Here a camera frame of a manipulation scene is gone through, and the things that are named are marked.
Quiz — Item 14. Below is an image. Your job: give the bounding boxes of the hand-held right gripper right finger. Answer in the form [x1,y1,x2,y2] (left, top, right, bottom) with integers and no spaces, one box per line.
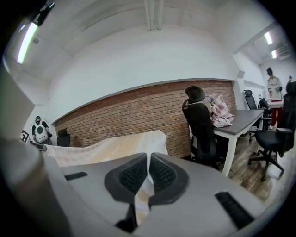
[136,152,267,237]

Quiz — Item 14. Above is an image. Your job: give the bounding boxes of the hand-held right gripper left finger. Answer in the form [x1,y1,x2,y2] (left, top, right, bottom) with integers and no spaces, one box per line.
[45,152,149,237]

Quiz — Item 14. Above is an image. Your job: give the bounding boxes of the beige checked flower tablecloth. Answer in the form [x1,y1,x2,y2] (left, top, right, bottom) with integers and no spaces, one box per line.
[43,129,168,229]

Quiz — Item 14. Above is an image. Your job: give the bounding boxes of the black office chair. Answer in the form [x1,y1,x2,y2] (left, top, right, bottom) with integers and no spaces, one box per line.
[182,86,224,170]
[243,89,259,111]
[56,127,71,148]
[247,81,296,182]

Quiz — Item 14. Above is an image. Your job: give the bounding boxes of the white humanoid robot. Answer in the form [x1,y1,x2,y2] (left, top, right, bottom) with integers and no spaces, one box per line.
[31,115,51,144]

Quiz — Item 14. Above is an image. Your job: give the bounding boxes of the dark desk with white legs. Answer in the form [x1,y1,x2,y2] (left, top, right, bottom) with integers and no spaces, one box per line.
[211,108,265,178]

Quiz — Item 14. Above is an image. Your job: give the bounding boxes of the pink checked cloth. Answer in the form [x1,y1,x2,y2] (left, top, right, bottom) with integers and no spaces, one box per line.
[209,94,235,128]

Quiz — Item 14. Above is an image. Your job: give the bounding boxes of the long ceiling light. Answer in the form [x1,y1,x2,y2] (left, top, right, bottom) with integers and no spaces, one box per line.
[17,21,39,64]

